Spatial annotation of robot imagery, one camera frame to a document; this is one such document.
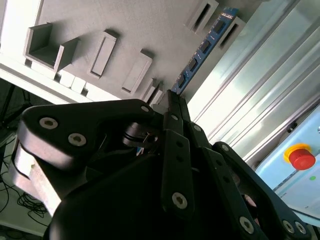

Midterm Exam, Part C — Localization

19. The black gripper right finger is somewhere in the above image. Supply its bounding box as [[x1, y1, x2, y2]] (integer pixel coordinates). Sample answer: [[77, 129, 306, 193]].
[[180, 98, 313, 240]]

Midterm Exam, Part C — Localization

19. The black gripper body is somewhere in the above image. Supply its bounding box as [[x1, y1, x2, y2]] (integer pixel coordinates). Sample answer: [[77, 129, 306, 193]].
[[44, 122, 241, 240]]

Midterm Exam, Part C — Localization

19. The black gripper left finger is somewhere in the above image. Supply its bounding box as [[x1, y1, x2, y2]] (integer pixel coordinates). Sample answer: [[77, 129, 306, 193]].
[[16, 91, 196, 221]]

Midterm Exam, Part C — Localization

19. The blue RAM stick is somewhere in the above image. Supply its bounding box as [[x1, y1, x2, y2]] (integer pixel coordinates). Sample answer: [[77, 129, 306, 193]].
[[171, 7, 240, 95]]

